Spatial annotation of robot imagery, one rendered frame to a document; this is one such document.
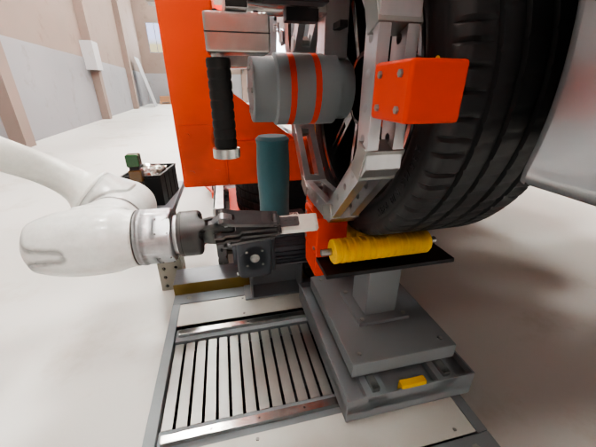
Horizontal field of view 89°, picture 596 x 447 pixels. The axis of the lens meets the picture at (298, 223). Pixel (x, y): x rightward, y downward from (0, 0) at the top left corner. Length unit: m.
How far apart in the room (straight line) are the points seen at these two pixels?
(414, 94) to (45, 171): 0.60
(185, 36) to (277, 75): 0.54
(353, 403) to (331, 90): 0.72
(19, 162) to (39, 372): 0.87
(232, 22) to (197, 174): 0.73
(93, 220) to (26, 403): 0.88
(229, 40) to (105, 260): 0.36
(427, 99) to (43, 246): 0.53
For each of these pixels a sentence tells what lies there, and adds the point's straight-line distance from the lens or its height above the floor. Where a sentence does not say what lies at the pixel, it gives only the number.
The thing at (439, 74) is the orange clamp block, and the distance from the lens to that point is 0.41.
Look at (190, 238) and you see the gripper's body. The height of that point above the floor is 0.64.
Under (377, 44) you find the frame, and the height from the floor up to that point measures 0.91.
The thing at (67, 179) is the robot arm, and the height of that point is 0.71.
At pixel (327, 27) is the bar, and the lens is 0.71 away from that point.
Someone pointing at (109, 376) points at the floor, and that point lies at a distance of 1.26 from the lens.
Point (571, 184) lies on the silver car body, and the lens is 0.44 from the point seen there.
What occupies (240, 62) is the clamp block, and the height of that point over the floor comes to 0.91.
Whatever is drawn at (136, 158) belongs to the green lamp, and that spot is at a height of 0.65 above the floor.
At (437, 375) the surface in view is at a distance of 0.96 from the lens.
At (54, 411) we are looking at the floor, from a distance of 1.25.
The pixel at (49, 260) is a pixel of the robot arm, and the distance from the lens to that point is 0.55.
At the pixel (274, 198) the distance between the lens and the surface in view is 0.82.
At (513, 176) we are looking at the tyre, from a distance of 0.61.
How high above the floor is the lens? 0.85
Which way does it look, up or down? 24 degrees down
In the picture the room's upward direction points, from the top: straight up
